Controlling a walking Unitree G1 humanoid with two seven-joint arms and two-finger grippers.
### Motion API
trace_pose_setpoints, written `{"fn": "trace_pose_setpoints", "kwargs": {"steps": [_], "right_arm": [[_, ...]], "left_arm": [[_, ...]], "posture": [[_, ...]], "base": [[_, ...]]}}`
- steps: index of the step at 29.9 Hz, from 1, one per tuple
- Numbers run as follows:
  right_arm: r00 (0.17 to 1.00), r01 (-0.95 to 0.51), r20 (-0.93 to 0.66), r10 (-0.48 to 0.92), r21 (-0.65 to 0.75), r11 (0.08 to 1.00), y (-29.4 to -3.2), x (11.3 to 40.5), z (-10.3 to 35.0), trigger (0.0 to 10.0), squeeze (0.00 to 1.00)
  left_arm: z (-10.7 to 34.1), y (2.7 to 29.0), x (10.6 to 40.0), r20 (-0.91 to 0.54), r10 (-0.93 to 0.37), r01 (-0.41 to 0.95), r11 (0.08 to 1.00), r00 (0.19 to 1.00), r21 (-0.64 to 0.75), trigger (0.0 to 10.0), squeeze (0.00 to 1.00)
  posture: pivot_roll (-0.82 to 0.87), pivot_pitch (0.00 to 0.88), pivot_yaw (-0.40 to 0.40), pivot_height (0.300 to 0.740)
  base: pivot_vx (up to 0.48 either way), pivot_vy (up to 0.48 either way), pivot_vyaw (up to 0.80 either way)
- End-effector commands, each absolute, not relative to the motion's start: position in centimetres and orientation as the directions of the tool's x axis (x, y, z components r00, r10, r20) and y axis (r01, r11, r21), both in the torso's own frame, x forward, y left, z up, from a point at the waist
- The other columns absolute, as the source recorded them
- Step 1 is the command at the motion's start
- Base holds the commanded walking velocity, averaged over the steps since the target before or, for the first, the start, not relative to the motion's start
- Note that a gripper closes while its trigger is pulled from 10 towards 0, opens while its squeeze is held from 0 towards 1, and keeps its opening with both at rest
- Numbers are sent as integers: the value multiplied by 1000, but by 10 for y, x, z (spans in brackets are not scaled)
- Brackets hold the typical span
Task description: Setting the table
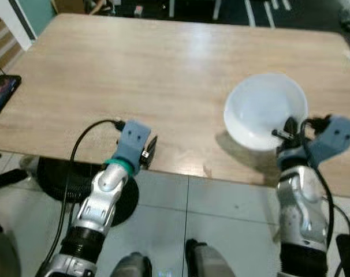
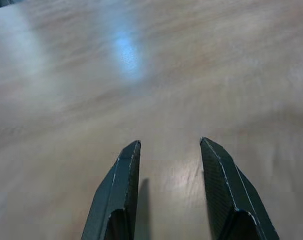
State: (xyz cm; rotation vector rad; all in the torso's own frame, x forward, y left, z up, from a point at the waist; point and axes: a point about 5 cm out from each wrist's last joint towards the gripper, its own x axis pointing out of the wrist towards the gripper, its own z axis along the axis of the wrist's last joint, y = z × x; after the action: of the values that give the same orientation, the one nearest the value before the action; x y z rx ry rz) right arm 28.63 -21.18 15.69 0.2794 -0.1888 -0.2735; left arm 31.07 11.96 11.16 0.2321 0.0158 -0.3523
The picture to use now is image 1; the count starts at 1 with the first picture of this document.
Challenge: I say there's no white bowl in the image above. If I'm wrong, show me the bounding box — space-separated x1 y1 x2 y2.
224 73 308 152

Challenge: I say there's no black round base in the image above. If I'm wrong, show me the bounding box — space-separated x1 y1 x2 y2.
36 156 140 227

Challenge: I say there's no robot left leg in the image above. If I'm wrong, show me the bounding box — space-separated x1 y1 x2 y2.
113 252 154 277

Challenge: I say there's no robot leg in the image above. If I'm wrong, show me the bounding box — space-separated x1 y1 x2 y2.
113 252 154 277
185 238 236 277

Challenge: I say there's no robot right leg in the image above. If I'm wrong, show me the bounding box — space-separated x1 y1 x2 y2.
185 238 236 277

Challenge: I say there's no black smartphone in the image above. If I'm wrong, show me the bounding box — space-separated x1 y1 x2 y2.
0 75 21 119

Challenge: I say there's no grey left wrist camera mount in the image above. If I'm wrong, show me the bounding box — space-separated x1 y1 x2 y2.
113 120 152 169

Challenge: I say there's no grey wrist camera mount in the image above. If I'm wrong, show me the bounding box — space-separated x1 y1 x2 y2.
305 115 350 168
113 120 152 169

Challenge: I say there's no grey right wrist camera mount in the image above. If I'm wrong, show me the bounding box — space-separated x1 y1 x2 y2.
305 115 350 168

